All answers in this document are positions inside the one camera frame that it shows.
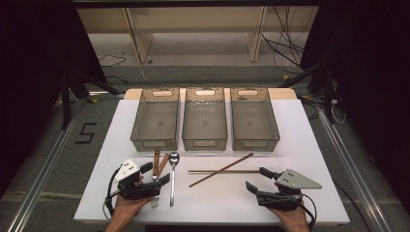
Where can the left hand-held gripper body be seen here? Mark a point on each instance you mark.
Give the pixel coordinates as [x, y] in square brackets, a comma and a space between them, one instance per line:
[129, 169]

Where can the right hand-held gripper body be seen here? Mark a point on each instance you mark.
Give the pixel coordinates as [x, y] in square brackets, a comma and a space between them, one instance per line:
[295, 180]

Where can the silver metal spoon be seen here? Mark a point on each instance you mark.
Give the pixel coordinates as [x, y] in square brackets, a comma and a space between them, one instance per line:
[174, 158]

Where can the brown wooden chopstick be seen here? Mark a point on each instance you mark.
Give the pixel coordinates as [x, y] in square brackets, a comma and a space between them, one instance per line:
[225, 171]
[235, 162]

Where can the transparent grey plastic bin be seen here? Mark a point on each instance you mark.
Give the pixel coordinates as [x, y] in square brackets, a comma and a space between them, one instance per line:
[254, 122]
[204, 122]
[156, 122]

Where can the person's left hand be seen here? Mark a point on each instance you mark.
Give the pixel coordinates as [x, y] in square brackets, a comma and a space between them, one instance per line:
[125, 208]

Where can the person's right hand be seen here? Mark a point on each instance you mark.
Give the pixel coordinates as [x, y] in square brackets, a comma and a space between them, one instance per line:
[295, 220]

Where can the white table sheet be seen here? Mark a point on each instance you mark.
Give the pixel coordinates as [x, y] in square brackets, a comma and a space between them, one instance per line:
[209, 199]

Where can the black metal stand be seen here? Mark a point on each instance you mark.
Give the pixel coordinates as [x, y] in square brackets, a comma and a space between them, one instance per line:
[328, 96]
[66, 103]

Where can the black curtain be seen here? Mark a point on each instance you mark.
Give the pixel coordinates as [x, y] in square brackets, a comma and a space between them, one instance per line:
[29, 80]
[380, 80]

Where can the light wooden shelf unit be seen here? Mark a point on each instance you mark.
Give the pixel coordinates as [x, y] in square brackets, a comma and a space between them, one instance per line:
[193, 19]

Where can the silver metal floor rail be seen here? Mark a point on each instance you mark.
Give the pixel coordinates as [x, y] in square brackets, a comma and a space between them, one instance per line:
[351, 167]
[42, 180]

